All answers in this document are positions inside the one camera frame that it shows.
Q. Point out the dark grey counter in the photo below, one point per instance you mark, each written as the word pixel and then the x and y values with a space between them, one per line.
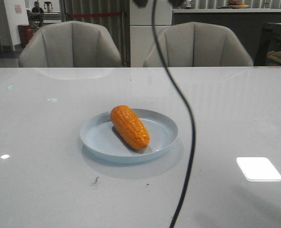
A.
pixel 247 24

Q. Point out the fruit bowl on counter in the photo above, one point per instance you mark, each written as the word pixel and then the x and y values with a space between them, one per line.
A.
pixel 235 4

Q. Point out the orange plastic corn cob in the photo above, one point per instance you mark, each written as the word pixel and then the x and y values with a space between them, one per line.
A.
pixel 130 127

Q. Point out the red barrier belt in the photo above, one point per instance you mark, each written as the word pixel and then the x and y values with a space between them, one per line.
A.
pixel 94 15

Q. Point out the light blue round plate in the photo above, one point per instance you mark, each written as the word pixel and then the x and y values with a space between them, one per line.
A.
pixel 100 137

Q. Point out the pink wall notice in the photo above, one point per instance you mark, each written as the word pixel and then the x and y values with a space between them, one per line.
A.
pixel 18 9

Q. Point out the right grey upholstered chair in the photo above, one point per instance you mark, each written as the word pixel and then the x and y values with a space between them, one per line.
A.
pixel 196 44

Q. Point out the red trash bin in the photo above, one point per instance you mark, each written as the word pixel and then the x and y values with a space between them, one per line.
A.
pixel 25 34

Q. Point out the dark wooden side table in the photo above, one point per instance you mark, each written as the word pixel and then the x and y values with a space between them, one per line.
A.
pixel 270 40

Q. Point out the left grey upholstered chair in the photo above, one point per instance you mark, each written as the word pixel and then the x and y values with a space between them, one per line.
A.
pixel 71 44

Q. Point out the grey upholstered chair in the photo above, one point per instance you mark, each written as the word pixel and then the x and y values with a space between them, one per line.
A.
pixel 196 44
pixel 71 44

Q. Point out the white cabinet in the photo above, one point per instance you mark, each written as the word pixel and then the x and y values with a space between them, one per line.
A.
pixel 141 37

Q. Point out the seated person in background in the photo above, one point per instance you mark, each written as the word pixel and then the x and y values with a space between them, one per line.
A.
pixel 36 13

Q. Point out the metal barrier post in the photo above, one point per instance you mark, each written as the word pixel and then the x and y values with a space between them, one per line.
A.
pixel 123 38

